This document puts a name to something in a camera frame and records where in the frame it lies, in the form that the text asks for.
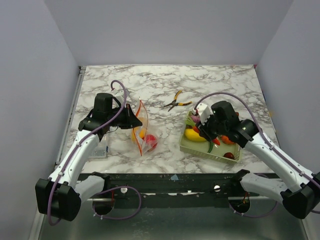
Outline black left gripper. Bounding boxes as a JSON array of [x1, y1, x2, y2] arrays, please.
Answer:
[[107, 103, 144, 130]]

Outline green perforated plastic basket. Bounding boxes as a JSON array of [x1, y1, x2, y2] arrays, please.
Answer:
[[179, 111, 242, 165]]

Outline yellow toy bell pepper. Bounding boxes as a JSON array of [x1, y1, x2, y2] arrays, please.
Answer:
[[136, 117, 147, 139]]

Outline clear zip bag orange zipper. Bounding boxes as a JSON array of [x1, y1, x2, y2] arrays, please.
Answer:
[[131, 99, 158, 157]]

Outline red toy apple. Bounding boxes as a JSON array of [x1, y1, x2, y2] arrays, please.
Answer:
[[145, 134, 158, 152]]

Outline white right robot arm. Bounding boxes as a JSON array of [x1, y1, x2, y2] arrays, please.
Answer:
[[195, 100, 320, 219]]

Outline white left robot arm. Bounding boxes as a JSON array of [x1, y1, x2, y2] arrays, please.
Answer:
[[35, 93, 142, 222]]

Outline orange toy fruit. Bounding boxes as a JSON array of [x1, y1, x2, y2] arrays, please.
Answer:
[[220, 135, 235, 145]]

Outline orange toy carrot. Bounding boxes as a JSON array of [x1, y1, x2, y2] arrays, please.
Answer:
[[212, 138, 221, 146]]

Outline green toy chili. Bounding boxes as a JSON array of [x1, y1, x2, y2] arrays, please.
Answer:
[[207, 141, 214, 153]]

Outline purple toy onion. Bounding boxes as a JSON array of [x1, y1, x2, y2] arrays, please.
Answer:
[[185, 113, 201, 127]]

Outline dark red toy fruit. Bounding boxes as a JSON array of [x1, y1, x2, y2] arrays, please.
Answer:
[[223, 152, 235, 160]]

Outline yellow toy mango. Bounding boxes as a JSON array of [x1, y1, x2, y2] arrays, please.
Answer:
[[184, 128, 207, 142]]

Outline clear plastic box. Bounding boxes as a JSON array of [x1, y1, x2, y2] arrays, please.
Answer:
[[89, 140, 108, 159]]

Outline yellow black needle-nose pliers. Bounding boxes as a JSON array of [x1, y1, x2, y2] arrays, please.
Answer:
[[163, 90, 193, 112]]

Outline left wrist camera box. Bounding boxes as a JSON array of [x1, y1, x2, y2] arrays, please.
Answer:
[[113, 89, 130, 105]]

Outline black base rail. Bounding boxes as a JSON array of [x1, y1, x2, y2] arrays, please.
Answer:
[[92, 173, 248, 209]]

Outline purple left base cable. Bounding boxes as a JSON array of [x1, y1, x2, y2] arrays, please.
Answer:
[[92, 186, 143, 221]]

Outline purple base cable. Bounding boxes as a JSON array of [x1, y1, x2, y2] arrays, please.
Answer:
[[92, 186, 143, 221], [228, 197, 278, 219]]

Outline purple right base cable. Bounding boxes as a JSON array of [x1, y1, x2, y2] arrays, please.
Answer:
[[228, 197, 278, 219]]

